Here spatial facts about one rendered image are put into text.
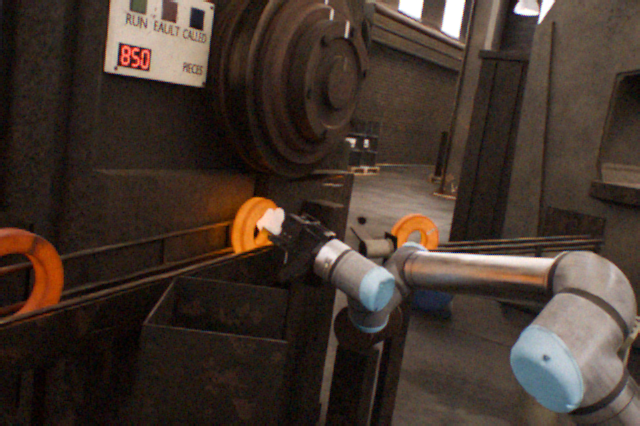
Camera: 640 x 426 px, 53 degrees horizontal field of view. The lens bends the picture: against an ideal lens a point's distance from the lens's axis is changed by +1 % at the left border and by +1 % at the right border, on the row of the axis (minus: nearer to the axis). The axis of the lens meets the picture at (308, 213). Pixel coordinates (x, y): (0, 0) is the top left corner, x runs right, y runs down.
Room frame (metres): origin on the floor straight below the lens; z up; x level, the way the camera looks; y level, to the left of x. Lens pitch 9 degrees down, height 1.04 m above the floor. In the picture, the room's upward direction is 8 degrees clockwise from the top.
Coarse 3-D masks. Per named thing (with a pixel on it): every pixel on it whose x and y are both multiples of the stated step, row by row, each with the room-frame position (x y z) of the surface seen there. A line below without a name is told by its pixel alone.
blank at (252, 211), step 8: (248, 200) 1.49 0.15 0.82; (256, 200) 1.49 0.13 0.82; (264, 200) 1.50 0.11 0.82; (248, 208) 1.46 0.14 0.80; (256, 208) 1.47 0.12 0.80; (264, 208) 1.50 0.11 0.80; (272, 208) 1.53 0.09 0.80; (240, 216) 1.45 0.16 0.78; (248, 216) 1.45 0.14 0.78; (256, 216) 1.48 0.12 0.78; (240, 224) 1.44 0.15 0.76; (248, 224) 1.45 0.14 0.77; (232, 232) 1.45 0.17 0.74; (240, 232) 1.44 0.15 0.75; (248, 232) 1.45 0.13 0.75; (232, 240) 1.45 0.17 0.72; (240, 240) 1.44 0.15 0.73; (248, 240) 1.46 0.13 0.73; (256, 240) 1.53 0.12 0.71; (264, 240) 1.52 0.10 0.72; (240, 248) 1.45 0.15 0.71; (248, 248) 1.46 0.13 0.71
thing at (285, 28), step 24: (288, 0) 1.44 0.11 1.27; (312, 0) 1.49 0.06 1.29; (336, 0) 1.58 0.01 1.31; (288, 24) 1.42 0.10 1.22; (264, 48) 1.38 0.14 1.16; (288, 48) 1.40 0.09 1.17; (264, 72) 1.37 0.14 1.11; (264, 96) 1.38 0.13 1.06; (264, 120) 1.40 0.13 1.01; (288, 120) 1.43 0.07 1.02; (288, 144) 1.47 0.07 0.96; (312, 144) 1.53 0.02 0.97
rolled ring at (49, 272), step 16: (0, 240) 0.93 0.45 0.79; (16, 240) 0.95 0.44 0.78; (32, 240) 0.98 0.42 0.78; (0, 256) 0.93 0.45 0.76; (32, 256) 0.99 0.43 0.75; (48, 256) 1.00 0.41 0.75; (48, 272) 1.01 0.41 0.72; (48, 288) 1.01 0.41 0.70; (32, 304) 1.00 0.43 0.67; (48, 304) 1.01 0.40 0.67
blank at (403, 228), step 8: (408, 216) 1.89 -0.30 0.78; (416, 216) 1.89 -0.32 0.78; (424, 216) 1.90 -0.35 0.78; (400, 224) 1.87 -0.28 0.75; (408, 224) 1.88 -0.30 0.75; (416, 224) 1.89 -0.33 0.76; (424, 224) 1.90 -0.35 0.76; (432, 224) 1.91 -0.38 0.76; (392, 232) 1.88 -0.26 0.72; (400, 232) 1.87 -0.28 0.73; (408, 232) 1.88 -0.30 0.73; (424, 232) 1.90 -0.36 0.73; (432, 232) 1.91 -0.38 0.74; (400, 240) 1.87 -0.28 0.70; (424, 240) 1.91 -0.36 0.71; (432, 240) 1.91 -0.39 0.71; (432, 248) 1.91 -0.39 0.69
